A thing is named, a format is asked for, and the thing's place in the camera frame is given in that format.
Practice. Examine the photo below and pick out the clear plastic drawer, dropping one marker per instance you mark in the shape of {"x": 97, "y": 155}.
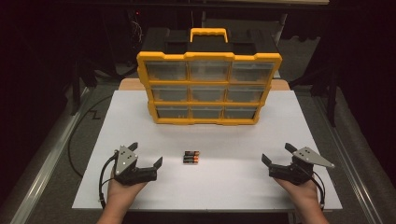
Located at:
{"x": 246, "y": 94}

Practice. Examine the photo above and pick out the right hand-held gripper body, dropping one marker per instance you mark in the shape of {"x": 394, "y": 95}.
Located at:
{"x": 295, "y": 172}

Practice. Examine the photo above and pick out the grid of clear drawers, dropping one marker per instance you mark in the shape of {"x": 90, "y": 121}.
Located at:
{"x": 168, "y": 71}

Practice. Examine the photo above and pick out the aluminium floor rail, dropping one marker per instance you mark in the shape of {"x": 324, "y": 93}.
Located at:
{"x": 46, "y": 165}
{"x": 347, "y": 158}

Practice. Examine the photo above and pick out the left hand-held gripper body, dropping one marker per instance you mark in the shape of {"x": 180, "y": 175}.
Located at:
{"x": 123, "y": 163}

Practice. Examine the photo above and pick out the black metal stand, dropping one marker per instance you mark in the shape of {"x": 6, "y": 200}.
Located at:
{"x": 75, "y": 99}
{"x": 332, "y": 109}

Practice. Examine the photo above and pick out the person's left hand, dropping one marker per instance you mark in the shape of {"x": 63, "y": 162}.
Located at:
{"x": 121, "y": 194}

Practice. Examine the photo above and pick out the person's right hand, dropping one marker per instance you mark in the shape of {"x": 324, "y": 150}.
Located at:
{"x": 305, "y": 196}

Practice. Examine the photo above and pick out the yellow black drawer organizer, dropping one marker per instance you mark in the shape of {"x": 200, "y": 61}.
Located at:
{"x": 207, "y": 56}

